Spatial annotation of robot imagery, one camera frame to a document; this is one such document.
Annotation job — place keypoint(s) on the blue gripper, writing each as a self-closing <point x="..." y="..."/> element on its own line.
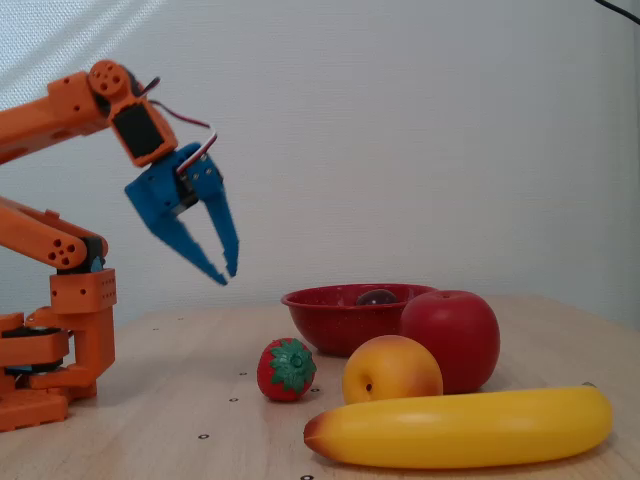
<point x="156" y="196"/>

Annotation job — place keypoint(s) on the dark purple toy plum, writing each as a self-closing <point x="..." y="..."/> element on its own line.
<point x="377" y="298"/>

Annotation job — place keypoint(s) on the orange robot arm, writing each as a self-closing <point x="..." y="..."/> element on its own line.
<point x="30" y="125"/>

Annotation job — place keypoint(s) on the red speckled bowl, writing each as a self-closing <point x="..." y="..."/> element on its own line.
<point x="340" y="325"/>

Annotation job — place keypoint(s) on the red toy strawberry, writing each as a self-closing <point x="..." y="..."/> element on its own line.
<point x="290" y="370"/>

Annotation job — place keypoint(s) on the orange toy peach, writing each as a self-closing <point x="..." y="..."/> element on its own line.
<point x="395" y="370"/>

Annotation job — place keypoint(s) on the red toy apple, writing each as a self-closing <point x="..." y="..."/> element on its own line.
<point x="450" y="340"/>

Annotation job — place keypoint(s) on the yellow toy banana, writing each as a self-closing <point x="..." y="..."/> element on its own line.
<point x="460" y="430"/>

